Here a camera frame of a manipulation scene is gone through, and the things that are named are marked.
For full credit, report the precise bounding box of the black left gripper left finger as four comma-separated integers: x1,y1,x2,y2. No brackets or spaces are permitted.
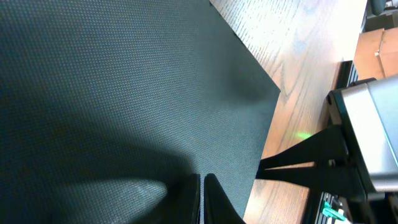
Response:
136,174,201,224

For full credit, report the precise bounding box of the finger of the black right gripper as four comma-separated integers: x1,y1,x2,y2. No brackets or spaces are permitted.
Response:
259,125,348,170
256,160,358,196

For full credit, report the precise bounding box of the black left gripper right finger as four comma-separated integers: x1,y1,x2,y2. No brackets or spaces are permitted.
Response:
204,174,245,224

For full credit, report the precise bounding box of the brown cardboard box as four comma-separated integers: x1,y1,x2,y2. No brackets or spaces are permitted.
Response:
354,28,398,80

